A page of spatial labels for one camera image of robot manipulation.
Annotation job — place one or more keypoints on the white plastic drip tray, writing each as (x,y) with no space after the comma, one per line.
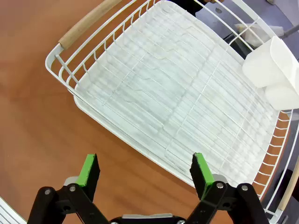
(163,93)

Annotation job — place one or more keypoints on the grey metal leg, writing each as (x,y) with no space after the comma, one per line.
(290,30)

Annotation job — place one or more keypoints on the white plastic cutlery holder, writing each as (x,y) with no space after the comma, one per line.
(264,67)

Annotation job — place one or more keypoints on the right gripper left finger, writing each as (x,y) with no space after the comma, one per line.
(88,172)

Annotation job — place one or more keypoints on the clear plastic bag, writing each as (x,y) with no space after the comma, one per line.
(252,35)

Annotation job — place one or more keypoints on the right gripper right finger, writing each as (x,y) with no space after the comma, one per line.
(201,175)

